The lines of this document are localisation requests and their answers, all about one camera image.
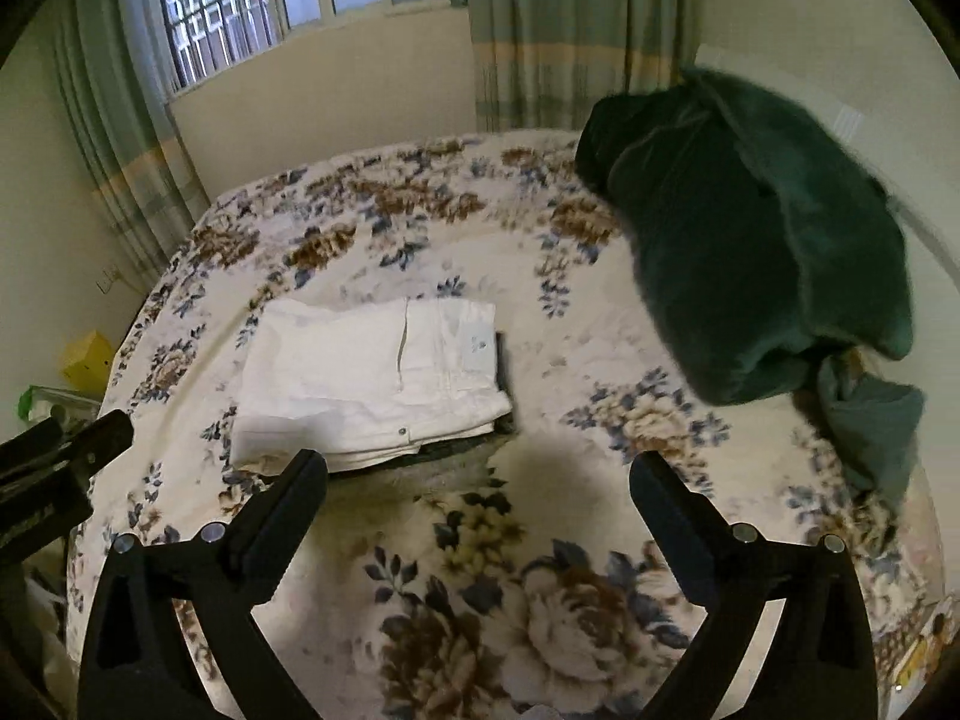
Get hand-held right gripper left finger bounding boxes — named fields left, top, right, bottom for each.
left=77, top=448, right=329, bottom=720

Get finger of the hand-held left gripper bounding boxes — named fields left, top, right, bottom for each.
left=0, top=420, right=65, bottom=470
left=71, top=412, right=134, bottom=470

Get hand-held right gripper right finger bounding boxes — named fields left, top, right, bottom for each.
left=630, top=451, right=880, bottom=720

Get white pants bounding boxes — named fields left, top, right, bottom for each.
left=229, top=296, right=515, bottom=475

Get folded grey pants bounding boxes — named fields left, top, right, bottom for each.
left=330, top=431, right=520, bottom=478

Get green and white packet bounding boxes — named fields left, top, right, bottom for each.
left=19, top=384, right=98, bottom=425

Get yellow box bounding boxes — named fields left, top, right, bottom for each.
left=60, top=330, right=119, bottom=391

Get bed with floral sheet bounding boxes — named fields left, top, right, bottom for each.
left=64, top=127, right=946, bottom=720

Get crumpled blue-grey jeans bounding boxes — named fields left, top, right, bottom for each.
left=814, top=352, right=927, bottom=515

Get dark green blanket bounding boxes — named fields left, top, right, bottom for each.
left=574, top=66, right=916, bottom=406

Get green striped curtain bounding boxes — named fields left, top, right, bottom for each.
left=465, top=0, right=702, bottom=134
left=52, top=0, right=215, bottom=290

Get white headboard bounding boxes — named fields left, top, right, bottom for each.
left=694, top=43, right=960, bottom=278

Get barred window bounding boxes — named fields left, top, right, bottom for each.
left=154, top=0, right=470, bottom=98

